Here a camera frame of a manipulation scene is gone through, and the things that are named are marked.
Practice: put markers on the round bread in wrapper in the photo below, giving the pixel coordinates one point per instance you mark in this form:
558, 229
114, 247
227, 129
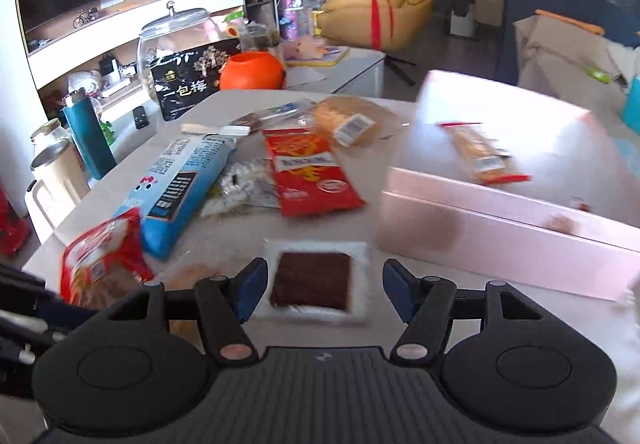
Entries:
350, 121

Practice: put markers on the white low table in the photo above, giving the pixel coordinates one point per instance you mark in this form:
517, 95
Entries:
359, 73

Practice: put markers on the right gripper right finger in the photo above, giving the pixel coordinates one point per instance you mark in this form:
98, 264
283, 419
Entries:
425, 306

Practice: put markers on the orange biscuit pack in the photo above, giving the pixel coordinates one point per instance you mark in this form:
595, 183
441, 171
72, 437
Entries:
487, 164

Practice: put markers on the red orange snack packet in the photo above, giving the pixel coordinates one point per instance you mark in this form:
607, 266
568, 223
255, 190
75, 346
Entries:
308, 178

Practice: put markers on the yellow armchair with red ribbon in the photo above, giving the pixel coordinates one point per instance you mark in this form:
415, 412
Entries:
381, 25

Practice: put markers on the glass jar with lid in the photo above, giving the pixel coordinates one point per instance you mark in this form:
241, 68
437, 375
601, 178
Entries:
173, 32

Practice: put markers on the orange pumpkin bowl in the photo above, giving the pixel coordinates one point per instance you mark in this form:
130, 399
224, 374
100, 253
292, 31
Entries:
252, 70

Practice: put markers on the pink plush toy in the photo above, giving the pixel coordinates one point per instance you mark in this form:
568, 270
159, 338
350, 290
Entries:
304, 48

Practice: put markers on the pink gift box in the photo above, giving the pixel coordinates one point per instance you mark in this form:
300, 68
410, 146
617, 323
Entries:
512, 184

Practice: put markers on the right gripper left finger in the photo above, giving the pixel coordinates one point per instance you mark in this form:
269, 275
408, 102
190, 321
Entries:
224, 305

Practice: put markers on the grey covered sofa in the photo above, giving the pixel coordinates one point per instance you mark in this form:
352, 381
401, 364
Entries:
564, 61

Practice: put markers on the silver white snack packet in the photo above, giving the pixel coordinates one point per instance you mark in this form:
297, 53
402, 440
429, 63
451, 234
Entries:
242, 185

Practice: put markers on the black Chinese text box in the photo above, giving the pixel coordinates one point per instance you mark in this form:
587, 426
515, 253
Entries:
184, 79

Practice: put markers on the blue white snack bag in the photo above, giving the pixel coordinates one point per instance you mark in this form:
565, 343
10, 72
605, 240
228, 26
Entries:
175, 187

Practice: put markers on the red Beijing duck snack pouch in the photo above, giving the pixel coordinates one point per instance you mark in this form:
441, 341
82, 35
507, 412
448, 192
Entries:
104, 264

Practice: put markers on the white woven table cloth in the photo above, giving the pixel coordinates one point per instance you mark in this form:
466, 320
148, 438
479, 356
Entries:
229, 243

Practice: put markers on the teal plastic toy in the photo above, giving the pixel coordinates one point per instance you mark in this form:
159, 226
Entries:
631, 110

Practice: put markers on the white kettle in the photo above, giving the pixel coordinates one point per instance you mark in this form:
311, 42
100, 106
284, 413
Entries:
59, 182

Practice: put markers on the dark brown square snack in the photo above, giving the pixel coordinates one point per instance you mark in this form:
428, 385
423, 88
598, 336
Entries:
316, 282

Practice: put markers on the teal thermos bottle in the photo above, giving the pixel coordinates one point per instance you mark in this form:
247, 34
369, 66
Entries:
87, 132

